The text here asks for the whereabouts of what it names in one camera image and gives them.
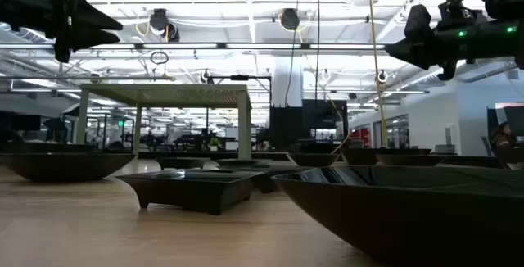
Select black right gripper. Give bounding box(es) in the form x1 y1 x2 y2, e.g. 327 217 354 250
384 4 492 82

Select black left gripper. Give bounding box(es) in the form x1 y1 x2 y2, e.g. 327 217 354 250
0 0 124 63

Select black wavy square plate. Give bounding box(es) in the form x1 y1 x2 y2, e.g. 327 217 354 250
341 147 382 165
380 147 433 156

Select black small square plate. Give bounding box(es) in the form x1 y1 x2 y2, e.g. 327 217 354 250
249 164 314 194
215 158 272 169
115 167 265 215
156 156 210 170

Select green perforated metal shelf riser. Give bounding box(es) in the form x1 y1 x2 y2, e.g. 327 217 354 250
75 83 253 161

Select black monitor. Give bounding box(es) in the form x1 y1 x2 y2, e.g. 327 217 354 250
486 102 524 137

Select person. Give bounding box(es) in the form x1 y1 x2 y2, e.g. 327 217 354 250
490 121 517 150

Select black cabinet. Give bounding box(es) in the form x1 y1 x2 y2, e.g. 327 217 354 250
269 98 349 150

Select yellow hanging cable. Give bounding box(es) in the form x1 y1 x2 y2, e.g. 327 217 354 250
366 0 389 148

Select black ceiling cable reel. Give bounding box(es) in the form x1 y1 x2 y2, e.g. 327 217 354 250
279 7 301 31
148 7 181 43

